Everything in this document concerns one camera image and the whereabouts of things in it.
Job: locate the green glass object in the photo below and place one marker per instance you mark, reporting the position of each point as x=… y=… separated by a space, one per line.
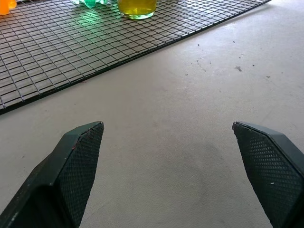
x=91 y=2

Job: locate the yellow liquid glass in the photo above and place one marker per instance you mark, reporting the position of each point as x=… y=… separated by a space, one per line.
x=137 y=8

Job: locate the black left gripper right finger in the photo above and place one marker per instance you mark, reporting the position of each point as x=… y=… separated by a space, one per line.
x=270 y=171

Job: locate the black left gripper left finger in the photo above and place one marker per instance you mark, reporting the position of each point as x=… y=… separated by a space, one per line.
x=61 y=175

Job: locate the orange object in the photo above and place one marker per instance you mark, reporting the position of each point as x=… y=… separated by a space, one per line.
x=7 y=5

